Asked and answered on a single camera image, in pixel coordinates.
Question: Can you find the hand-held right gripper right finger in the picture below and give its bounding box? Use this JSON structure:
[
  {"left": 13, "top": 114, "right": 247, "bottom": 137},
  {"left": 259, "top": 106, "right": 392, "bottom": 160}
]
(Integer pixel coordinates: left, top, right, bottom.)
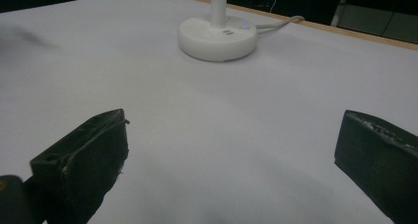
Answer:
[{"left": 333, "top": 110, "right": 418, "bottom": 224}]

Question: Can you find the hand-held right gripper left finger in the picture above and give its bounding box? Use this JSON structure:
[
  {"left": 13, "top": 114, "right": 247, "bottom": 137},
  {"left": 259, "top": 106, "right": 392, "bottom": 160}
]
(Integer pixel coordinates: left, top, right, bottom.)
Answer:
[{"left": 30, "top": 108, "right": 131, "bottom": 224}]

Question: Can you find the metal stand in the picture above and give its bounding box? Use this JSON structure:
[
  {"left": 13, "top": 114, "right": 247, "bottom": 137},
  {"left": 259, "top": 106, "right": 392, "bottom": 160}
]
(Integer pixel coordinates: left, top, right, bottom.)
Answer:
[{"left": 330, "top": 0, "right": 353, "bottom": 28}]

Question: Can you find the white round lamp base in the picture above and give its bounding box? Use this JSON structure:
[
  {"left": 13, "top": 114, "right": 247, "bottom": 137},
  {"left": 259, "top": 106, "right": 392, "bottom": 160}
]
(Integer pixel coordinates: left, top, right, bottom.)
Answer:
[{"left": 177, "top": 0, "right": 259, "bottom": 63}]

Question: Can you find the white lamp cable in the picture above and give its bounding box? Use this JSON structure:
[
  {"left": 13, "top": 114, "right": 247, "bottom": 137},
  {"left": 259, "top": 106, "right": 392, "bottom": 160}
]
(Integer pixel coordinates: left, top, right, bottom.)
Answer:
[{"left": 254, "top": 15, "right": 306, "bottom": 35}]

